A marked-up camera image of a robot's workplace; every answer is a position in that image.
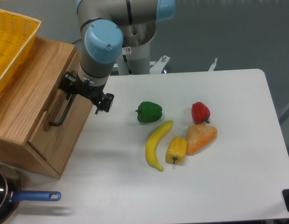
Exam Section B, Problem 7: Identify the blue handled frying pan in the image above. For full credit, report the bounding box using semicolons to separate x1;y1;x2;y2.
0;170;62;224

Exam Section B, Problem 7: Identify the green bell pepper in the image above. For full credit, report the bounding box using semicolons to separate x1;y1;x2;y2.
135;101;163;123

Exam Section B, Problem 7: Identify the black corner device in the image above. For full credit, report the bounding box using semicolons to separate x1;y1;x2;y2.
282;189;289;212

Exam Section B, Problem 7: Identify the yellow banana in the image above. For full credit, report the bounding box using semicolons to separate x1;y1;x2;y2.
145;120;173;172

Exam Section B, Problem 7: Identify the wooden top drawer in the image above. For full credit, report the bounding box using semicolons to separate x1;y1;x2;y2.
27;51;96;176

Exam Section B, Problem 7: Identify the yellow bell pepper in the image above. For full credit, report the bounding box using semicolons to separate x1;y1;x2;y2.
165;136;187;164

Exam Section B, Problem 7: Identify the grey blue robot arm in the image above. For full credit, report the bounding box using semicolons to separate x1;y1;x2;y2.
60;0;176;112

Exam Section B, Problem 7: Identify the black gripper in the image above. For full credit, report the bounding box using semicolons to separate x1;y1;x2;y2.
59;71;114;114

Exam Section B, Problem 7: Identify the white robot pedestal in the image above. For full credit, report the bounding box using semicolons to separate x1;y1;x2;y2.
109;21;219;77

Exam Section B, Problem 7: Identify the red bell pepper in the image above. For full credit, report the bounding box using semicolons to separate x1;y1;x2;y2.
192;102;211;125

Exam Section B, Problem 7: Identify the wooden drawer cabinet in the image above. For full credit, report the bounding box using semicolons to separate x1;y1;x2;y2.
0;37;80;179

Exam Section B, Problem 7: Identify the orange bread wedge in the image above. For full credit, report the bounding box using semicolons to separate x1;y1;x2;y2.
186;125;218;155

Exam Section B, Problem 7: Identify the yellow plastic basket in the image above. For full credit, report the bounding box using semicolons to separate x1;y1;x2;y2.
0;9;41;95

